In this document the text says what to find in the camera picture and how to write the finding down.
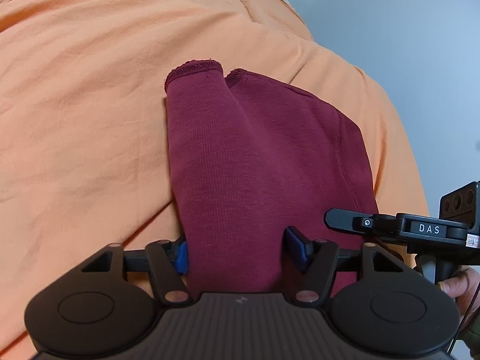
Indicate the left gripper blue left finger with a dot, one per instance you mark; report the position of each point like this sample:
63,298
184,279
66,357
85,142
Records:
168,263

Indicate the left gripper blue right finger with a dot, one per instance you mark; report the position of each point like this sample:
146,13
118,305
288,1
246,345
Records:
315,265

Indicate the maroon long sleeve shirt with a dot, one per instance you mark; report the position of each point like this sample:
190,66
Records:
250,156

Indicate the person right hand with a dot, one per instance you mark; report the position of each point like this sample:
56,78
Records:
463,288

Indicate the orange duvet cover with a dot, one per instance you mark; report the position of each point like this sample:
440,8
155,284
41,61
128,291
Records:
84,158

